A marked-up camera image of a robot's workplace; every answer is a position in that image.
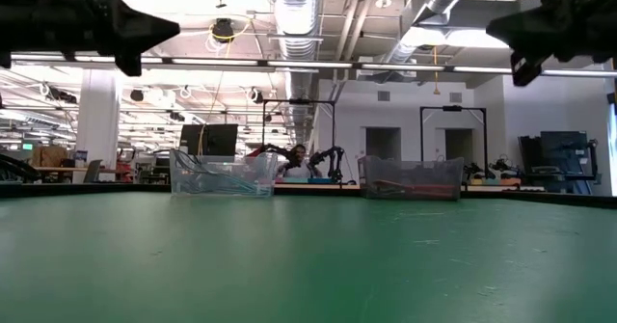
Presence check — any blue black equipment cart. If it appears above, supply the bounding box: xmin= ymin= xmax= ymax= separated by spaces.
xmin=518 ymin=129 xmax=600 ymax=195

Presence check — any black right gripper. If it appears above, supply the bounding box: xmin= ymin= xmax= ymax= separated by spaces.
xmin=485 ymin=0 xmax=617 ymax=88

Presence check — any background workbench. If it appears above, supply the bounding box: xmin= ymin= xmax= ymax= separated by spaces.
xmin=274 ymin=176 xmax=361 ymax=192

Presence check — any thick black curved cable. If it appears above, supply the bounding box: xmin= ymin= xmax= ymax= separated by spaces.
xmin=0 ymin=152 xmax=42 ymax=183

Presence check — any clear plastic container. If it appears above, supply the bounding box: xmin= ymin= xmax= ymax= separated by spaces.
xmin=168 ymin=148 xmax=280 ymax=199

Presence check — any white square column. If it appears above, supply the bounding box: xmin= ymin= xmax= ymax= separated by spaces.
xmin=79 ymin=69 xmax=121 ymax=170

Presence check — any long ceiling light bar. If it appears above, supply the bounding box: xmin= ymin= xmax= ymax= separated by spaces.
xmin=9 ymin=52 xmax=617 ymax=79

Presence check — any black table frame rail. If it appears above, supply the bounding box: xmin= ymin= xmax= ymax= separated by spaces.
xmin=0 ymin=180 xmax=617 ymax=208

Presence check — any black ceiling dome camera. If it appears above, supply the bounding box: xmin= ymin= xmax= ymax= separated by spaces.
xmin=210 ymin=17 xmax=236 ymax=44

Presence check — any person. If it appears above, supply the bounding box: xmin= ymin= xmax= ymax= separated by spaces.
xmin=283 ymin=143 xmax=319 ymax=179

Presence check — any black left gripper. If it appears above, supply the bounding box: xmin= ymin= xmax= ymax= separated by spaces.
xmin=0 ymin=0 xmax=181 ymax=77

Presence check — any black metal stand frame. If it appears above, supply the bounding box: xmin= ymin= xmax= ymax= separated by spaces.
xmin=261 ymin=98 xmax=337 ymax=184
xmin=419 ymin=104 xmax=488 ymax=179

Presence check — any grey chair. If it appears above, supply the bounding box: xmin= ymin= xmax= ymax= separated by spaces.
xmin=82 ymin=158 xmax=104 ymax=184

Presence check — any cardboard box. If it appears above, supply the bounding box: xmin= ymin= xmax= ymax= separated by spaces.
xmin=32 ymin=144 xmax=68 ymax=169

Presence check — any green table mat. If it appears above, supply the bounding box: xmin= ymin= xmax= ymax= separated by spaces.
xmin=0 ymin=191 xmax=617 ymax=323

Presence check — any black computer monitor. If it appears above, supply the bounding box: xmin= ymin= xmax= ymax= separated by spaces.
xmin=178 ymin=123 xmax=240 ymax=158

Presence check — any dark grey plastic container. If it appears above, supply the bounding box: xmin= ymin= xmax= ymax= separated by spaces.
xmin=357 ymin=154 xmax=465 ymax=202

